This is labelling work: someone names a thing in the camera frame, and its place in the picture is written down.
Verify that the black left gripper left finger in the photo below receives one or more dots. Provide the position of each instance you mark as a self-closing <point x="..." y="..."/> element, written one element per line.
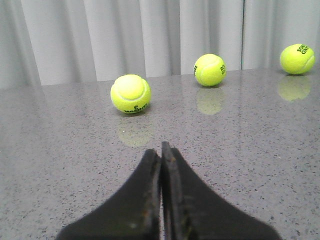
<point x="132" y="213"/>

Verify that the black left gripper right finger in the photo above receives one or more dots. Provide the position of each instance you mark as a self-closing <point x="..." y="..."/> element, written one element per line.
<point x="192" y="211"/>

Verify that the tennis ball Wilson 3 print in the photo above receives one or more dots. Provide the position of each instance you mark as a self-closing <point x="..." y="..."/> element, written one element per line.
<point x="130" y="93"/>

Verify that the tennis ball Roland Garros print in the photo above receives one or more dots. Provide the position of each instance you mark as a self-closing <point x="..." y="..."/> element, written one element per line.
<point x="209" y="70"/>

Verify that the tennis ball centre back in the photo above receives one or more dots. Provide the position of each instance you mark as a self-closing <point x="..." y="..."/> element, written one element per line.
<point x="297" y="59"/>

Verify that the grey pleated curtain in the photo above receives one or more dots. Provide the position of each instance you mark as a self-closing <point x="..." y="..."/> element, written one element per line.
<point x="50" y="42"/>

